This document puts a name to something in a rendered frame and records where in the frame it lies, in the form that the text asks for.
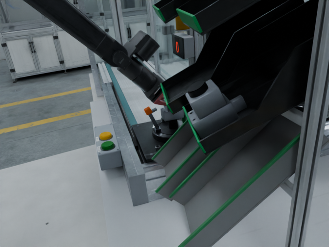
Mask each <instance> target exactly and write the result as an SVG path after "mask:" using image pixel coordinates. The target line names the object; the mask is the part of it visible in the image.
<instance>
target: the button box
mask: <svg viewBox="0 0 329 247"><path fill-rule="evenodd" d="M103 132H110V133H111V135H112V136H111V138H110V139H107V140H101V139H100V137H99V135H100V134H101V133H103ZM94 133H95V141H96V148H97V155H98V159H99V164H100V168H101V170H102V171H103V170H108V169H112V168H116V167H121V166H123V162H122V157H121V152H120V148H119V144H118V140H117V137H116V133H115V130H114V126H113V124H112V123H111V124H106V125H101V126H95V127H94ZM106 141H112V142H113V143H114V147H113V148H112V149H109V150H103V149H102V148H101V144H102V143H104V142H106Z"/></svg>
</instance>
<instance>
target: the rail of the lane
mask: <svg viewBox="0 0 329 247"><path fill-rule="evenodd" d="M101 85H102V90H103V95H104V100H105V104H106V107H107V111H108V115H109V118H110V122H111V124H113V126H114V130H115V133H116V137H117V141H118V144H119V148H120V152H121V157H122V162H123V166H122V167H123V170H124V174H125V178H126V181H127V185H128V189H129V192H130V196H131V200H132V203H133V206H138V205H142V204H146V203H149V199H148V192H147V185H146V178H145V172H144V170H143V167H142V165H141V162H140V159H139V157H138V154H137V150H139V147H138V144H137V141H136V139H135V137H132V138H131V136H130V133H129V131H128V128H127V126H126V123H125V120H124V118H123V115H122V113H121V110H120V108H119V105H118V102H117V99H116V97H115V94H114V92H113V89H112V87H111V84H110V82H109V83H106V84H105V83H103V84H101Z"/></svg>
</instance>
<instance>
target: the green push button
mask: <svg viewBox="0 0 329 247"><path fill-rule="evenodd" d="M113 147H114V143H113V142H112V141H106V142H104V143H102V144H101V148H102V149H103V150H109V149H112V148H113Z"/></svg>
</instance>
